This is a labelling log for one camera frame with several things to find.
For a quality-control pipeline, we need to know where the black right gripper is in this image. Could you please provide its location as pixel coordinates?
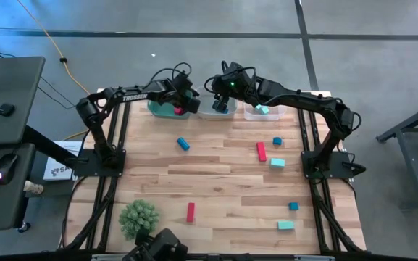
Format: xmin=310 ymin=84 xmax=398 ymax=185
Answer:
xmin=211 ymin=72 xmax=241 ymax=114

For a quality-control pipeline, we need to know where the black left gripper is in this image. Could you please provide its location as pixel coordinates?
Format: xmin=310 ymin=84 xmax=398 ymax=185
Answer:
xmin=172 ymin=81 xmax=201 ymax=114

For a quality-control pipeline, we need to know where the blue cylinder block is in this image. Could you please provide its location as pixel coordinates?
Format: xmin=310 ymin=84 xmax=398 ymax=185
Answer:
xmin=176 ymin=136 xmax=191 ymax=152

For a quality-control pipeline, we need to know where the long red block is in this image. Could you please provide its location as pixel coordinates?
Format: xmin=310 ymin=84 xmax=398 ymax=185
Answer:
xmin=185 ymin=202 xmax=196 ymax=223

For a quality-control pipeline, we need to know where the beige plastic bin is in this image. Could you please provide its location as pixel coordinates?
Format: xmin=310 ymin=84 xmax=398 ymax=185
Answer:
xmin=196 ymin=86 xmax=238 ymax=120

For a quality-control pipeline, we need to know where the green plastic bin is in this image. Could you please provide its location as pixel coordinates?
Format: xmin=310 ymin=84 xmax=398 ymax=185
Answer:
xmin=147 ymin=97 xmax=195 ymax=120

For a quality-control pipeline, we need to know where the clear plastic bin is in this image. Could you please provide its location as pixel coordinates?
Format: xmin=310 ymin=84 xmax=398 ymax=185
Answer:
xmin=243 ymin=101 xmax=288 ymax=122

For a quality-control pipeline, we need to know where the green artificial plant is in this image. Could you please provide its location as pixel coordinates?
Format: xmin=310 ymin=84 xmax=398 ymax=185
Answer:
xmin=118 ymin=199 xmax=161 ymax=241

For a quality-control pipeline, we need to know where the white printed sign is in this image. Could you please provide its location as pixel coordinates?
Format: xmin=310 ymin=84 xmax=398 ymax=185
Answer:
xmin=43 ymin=140 xmax=86 ymax=181

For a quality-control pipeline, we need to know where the small beige object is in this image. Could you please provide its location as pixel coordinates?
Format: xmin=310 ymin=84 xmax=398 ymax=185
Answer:
xmin=23 ymin=180 xmax=45 ymax=196

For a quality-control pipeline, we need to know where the small black box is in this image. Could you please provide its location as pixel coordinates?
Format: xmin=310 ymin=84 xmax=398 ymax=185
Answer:
xmin=0 ymin=103 xmax=16 ymax=117

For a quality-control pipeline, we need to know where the grey metal stand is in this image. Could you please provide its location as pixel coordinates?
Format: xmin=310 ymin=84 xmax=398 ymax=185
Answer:
xmin=375 ymin=98 xmax=418 ymax=211

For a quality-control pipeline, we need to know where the black computer mouse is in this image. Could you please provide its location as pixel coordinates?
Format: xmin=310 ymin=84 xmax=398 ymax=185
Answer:
xmin=0 ymin=153 xmax=20 ymax=186

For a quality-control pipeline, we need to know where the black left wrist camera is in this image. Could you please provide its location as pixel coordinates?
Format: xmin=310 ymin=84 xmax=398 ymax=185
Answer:
xmin=172 ymin=72 xmax=194 ymax=90

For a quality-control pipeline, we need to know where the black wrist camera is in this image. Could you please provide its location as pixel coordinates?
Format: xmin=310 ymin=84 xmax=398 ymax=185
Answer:
xmin=172 ymin=72 xmax=194 ymax=90
xmin=222 ymin=61 xmax=251 ymax=79

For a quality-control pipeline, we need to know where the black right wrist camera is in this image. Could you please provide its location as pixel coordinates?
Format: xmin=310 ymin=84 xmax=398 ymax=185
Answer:
xmin=222 ymin=61 xmax=251 ymax=79

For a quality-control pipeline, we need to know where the black aluminium rig frame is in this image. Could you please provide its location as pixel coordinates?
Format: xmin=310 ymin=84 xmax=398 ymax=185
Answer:
xmin=58 ymin=97 xmax=367 ymax=261

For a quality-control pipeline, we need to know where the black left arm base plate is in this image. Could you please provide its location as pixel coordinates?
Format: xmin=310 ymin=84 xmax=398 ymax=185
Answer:
xmin=72 ymin=148 xmax=127 ymax=178

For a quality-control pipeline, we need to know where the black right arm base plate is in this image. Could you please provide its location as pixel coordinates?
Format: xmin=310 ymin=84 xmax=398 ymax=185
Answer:
xmin=301 ymin=150 xmax=354 ymax=181

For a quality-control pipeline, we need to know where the black camera device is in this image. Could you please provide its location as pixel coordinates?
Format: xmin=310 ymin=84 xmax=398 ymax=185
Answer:
xmin=121 ymin=227 xmax=189 ymax=261

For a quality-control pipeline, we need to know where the yellow cable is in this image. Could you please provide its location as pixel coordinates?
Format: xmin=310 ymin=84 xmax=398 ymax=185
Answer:
xmin=15 ymin=0 xmax=92 ymax=141

